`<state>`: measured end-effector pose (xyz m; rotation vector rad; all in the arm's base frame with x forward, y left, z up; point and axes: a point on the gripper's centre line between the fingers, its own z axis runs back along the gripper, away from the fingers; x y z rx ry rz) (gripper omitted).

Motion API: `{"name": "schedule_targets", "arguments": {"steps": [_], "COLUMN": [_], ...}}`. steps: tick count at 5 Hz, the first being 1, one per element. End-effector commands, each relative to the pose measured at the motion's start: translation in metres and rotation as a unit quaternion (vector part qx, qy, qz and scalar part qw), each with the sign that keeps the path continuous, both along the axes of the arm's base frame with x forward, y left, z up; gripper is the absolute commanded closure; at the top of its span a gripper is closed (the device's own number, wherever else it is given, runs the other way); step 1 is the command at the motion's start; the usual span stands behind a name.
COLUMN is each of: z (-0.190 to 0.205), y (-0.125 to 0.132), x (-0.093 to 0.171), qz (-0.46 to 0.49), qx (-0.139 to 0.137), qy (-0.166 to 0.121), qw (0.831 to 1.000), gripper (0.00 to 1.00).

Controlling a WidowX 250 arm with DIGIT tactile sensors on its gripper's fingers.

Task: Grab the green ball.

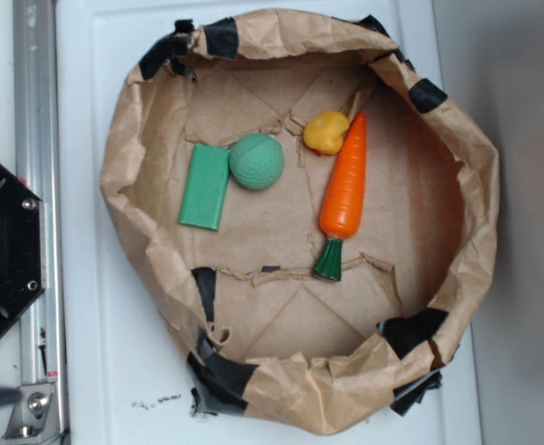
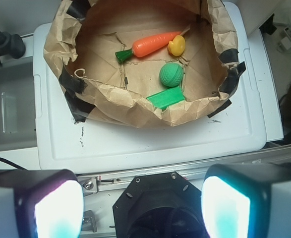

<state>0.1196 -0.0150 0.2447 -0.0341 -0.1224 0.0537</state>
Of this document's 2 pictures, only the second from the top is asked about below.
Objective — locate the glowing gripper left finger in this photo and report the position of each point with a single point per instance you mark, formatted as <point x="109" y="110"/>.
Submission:
<point x="40" y="204"/>

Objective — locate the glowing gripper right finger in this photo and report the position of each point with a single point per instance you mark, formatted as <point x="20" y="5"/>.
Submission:
<point x="247" y="200"/>

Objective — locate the green dimpled ball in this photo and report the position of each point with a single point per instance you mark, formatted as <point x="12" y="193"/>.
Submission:
<point x="171" y="74"/>

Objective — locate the white plastic bin lid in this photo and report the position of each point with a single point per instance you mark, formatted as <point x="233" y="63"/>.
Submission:
<point x="252" y="119"/>

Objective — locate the clear plastic container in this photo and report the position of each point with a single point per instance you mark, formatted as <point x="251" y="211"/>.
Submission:
<point x="17" y="107"/>

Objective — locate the green flat plastic block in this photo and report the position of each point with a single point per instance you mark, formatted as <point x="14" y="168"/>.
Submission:
<point x="165" y="98"/>

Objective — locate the white power adapter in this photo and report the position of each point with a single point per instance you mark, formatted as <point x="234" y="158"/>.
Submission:
<point x="285" y="42"/>

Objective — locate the black clamp knob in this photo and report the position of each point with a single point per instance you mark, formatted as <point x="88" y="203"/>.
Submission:
<point x="11" y="45"/>

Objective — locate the crumpled brown paper bag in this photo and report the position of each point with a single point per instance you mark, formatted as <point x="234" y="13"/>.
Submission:
<point x="85" y="35"/>

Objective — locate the yellow rubber duck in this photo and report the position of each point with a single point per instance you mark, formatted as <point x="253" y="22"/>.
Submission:
<point x="176" y="47"/>

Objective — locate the orange toy carrot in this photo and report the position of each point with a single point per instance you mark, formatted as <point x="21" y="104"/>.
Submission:
<point x="146" y="46"/>

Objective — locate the aluminium extrusion rail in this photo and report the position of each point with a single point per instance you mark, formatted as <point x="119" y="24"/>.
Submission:
<point x="97" y="182"/>

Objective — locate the black octagonal mount plate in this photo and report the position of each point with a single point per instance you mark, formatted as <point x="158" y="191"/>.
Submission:
<point x="159" y="206"/>

